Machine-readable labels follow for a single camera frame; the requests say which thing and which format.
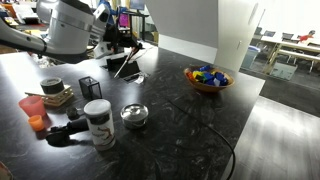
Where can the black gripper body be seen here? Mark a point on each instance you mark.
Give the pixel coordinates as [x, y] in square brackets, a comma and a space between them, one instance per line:
[117, 39]

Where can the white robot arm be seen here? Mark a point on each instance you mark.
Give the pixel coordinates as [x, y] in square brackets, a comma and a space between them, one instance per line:
[72, 25]

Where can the countertop outlet box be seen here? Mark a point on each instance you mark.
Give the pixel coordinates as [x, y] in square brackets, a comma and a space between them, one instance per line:
[130, 73]

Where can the white cylindrical canister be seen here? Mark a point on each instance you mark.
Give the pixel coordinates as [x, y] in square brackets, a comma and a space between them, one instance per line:
[100, 122]

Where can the small steel lidded pot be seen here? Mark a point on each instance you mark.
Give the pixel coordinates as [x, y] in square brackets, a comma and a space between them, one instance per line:
[134, 116]

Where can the steel measuring cup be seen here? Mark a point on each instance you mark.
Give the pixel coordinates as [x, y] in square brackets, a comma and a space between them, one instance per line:
[72, 113]

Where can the wooden bowl with blocks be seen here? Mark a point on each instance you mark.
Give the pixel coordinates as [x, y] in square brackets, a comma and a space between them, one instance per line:
[207, 78]

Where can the large orange plastic cup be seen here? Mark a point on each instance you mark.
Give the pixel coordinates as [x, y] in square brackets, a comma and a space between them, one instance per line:
[33, 105]

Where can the small orange plastic cup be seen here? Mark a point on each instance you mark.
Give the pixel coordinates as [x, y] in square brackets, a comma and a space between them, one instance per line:
[36, 122]

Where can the wooden dining table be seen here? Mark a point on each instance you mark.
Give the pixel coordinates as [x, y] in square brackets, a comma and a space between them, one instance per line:
[291, 49]

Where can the black wire mesh holder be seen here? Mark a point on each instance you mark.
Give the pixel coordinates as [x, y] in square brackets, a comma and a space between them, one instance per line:
[90, 88]

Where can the black handled can opener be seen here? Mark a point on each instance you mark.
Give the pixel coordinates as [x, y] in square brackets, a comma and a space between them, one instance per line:
[59, 136]

